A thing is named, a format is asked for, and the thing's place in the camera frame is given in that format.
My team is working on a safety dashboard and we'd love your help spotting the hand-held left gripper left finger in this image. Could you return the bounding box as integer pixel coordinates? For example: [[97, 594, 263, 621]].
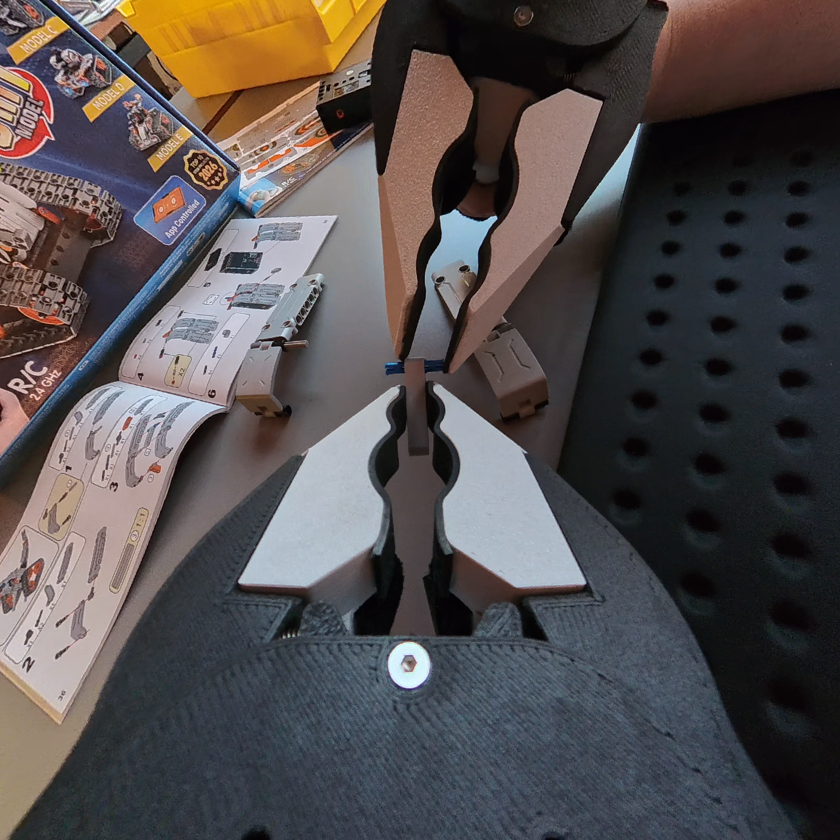
[[238, 385, 404, 636]]

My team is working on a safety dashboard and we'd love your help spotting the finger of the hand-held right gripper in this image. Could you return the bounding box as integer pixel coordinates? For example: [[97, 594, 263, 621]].
[[379, 49, 475, 365], [446, 85, 608, 375]]

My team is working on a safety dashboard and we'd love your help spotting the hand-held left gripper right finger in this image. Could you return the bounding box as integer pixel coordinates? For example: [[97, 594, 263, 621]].
[[427, 382, 587, 636]]

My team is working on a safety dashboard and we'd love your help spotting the small grey toy brick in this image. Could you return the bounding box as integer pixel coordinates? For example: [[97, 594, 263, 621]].
[[405, 357, 431, 455]]

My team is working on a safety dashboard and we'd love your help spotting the person's right forearm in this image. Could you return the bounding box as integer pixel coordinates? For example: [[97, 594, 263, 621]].
[[640, 0, 840, 123]]

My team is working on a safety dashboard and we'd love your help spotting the grey desk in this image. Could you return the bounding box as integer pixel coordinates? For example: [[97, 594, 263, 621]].
[[0, 66, 641, 788]]

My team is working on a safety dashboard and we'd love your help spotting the person's right hand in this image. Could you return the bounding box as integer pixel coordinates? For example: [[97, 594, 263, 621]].
[[457, 182, 501, 219]]

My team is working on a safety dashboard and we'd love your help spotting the black electronic module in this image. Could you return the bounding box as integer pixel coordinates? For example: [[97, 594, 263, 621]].
[[315, 58, 376, 132]]

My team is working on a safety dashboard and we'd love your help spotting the printed sticker sheet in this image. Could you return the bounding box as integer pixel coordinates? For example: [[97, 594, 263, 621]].
[[217, 98, 376, 191]]

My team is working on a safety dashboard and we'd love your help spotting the blue cover booklet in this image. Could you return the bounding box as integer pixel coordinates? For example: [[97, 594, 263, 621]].
[[238, 121, 373, 219]]

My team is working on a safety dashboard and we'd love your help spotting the grey toy panel assembly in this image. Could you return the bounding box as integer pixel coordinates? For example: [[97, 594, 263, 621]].
[[431, 259, 550, 423], [234, 273, 326, 420]]

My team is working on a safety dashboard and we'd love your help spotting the yellow plastic bin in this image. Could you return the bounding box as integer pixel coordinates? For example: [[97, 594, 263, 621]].
[[123, 0, 388, 99]]

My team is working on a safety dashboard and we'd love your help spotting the open instruction booklet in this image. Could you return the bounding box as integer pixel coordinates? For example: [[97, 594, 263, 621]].
[[0, 215, 339, 724]]

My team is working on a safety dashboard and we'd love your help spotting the black perforated chair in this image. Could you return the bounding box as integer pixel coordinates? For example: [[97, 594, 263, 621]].
[[558, 92, 840, 840]]

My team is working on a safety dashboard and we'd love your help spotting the blue toy robot kit box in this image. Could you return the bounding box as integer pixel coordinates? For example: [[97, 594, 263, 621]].
[[0, 0, 242, 484]]

